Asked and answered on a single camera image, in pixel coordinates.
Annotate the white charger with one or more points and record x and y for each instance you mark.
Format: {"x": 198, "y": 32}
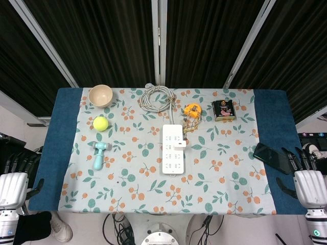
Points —
{"x": 179, "y": 145}

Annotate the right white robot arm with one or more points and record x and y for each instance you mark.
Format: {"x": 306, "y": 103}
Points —
{"x": 316, "y": 227}

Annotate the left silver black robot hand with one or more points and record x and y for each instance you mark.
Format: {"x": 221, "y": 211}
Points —
{"x": 12, "y": 189}

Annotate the black luncheon meat can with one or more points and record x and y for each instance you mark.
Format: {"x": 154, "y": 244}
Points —
{"x": 224, "y": 111}

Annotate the black curtain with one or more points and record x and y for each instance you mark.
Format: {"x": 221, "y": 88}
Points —
{"x": 102, "y": 38}
{"x": 293, "y": 51}
{"x": 204, "y": 38}
{"x": 18, "y": 63}

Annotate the black monitor screen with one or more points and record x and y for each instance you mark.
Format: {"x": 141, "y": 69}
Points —
{"x": 313, "y": 137}

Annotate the blue table cloth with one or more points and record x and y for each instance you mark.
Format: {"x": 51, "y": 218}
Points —
{"x": 57, "y": 143}

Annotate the white sneaker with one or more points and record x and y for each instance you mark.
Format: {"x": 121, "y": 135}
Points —
{"x": 61, "y": 228}

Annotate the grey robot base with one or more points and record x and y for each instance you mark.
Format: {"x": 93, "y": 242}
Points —
{"x": 159, "y": 236}

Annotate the white frame post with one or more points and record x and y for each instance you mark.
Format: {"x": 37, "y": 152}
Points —
{"x": 159, "y": 38}
{"x": 249, "y": 40}
{"x": 43, "y": 38}

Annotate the white power strip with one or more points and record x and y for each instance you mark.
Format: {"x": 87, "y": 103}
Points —
{"x": 169, "y": 163}

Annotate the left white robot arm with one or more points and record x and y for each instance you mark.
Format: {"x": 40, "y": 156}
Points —
{"x": 7, "y": 227}

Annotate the beige bowl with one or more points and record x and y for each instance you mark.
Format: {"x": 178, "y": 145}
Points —
{"x": 100, "y": 95}

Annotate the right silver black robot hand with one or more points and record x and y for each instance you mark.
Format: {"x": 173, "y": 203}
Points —
{"x": 310, "y": 189}

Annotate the black trouser leg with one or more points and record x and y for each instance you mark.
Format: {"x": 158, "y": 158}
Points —
{"x": 32, "y": 228}

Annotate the black smartphone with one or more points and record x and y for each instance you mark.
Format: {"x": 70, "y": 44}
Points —
{"x": 272, "y": 158}

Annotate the floral tablecloth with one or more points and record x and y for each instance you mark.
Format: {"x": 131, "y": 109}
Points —
{"x": 143, "y": 189}

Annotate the yellow tennis ball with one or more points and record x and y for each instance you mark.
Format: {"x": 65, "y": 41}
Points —
{"x": 101, "y": 123}

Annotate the orange tape measure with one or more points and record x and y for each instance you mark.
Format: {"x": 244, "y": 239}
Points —
{"x": 191, "y": 111}

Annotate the light blue toy hammer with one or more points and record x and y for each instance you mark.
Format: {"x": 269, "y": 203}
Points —
{"x": 98, "y": 159}

